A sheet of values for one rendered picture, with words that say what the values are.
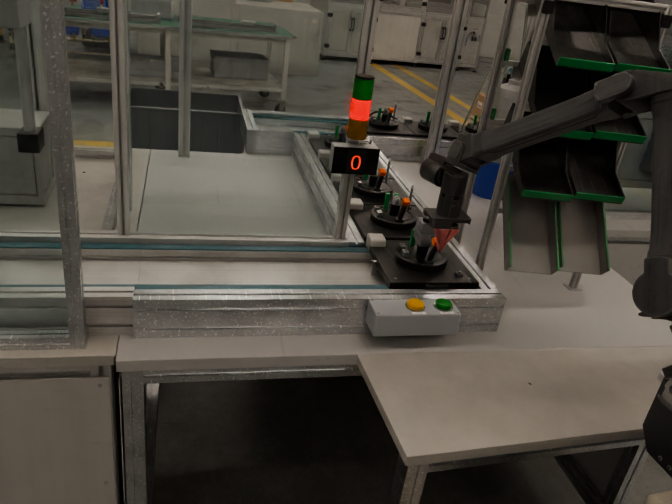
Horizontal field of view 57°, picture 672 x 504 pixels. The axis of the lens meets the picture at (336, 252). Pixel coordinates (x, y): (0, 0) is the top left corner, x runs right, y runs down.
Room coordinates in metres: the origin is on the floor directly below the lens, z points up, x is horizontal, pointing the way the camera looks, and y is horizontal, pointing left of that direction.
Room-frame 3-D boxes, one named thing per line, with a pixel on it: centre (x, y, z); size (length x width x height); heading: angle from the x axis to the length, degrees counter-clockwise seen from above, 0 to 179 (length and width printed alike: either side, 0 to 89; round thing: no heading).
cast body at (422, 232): (1.48, -0.22, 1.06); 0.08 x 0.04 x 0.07; 12
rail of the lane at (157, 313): (1.25, 0.00, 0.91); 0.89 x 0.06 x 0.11; 106
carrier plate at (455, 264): (1.47, -0.23, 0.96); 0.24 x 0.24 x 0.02; 16
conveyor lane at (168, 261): (1.42, 0.07, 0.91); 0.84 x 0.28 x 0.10; 106
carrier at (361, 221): (1.72, -0.16, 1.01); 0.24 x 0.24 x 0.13; 16
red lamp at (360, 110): (1.54, -0.01, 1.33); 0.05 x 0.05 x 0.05
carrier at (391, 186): (1.96, -0.09, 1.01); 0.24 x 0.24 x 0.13; 16
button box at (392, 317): (1.24, -0.20, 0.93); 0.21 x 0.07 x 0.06; 106
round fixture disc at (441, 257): (1.47, -0.23, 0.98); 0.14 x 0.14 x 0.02
